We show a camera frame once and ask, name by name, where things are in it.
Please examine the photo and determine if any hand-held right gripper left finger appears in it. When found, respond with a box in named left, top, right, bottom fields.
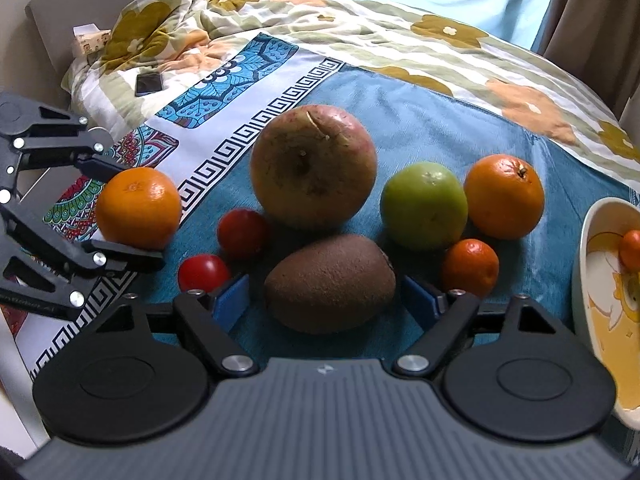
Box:
left=95, top=274, right=260, bottom=377

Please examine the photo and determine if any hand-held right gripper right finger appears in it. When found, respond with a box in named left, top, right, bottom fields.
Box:
left=392, top=275, right=557, bottom=378

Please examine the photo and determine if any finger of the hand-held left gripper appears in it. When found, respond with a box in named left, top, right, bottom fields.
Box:
left=0, top=205, right=166, bottom=321
left=0, top=92, right=126, bottom=183

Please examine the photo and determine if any red cherry tomato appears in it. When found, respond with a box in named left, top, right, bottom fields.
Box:
left=217, top=208, right=271, bottom=261
left=177, top=254, right=232, bottom=293

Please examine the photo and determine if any small tangerine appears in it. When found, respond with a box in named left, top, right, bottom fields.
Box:
left=441, top=238, right=501, bottom=298
left=619, top=230, right=640, bottom=275

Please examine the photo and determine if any brown kiwi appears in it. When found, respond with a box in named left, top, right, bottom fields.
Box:
left=263, top=234, right=397, bottom=336

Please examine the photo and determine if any large orange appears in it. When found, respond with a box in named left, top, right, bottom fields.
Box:
left=463, top=154, right=546, bottom=241
left=96, top=166, right=182, bottom=251

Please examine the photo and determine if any green apple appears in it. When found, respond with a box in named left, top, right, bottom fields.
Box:
left=380, top=161, right=469, bottom=252

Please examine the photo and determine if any large reddish apple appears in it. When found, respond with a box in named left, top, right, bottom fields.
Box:
left=250, top=104, right=378, bottom=231

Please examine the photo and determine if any cream bowl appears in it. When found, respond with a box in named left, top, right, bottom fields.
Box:
left=571, top=196, right=640, bottom=431

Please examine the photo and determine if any white patterned box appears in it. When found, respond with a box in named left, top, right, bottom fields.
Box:
left=71, top=24, right=114, bottom=59

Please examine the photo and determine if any black smartphone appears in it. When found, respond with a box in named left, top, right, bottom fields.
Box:
left=134, top=72, right=164, bottom=98

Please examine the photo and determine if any grey headboard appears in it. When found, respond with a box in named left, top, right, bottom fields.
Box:
left=25, top=0, right=231, bottom=63

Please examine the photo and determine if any blue patterned cloth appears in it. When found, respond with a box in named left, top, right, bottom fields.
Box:
left=0, top=32, right=640, bottom=411

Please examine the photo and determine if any floral striped quilt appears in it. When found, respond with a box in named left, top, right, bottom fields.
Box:
left=62, top=0, right=640, bottom=171

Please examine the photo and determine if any brown curtain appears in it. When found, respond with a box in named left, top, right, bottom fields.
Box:
left=542, top=0, right=640, bottom=118

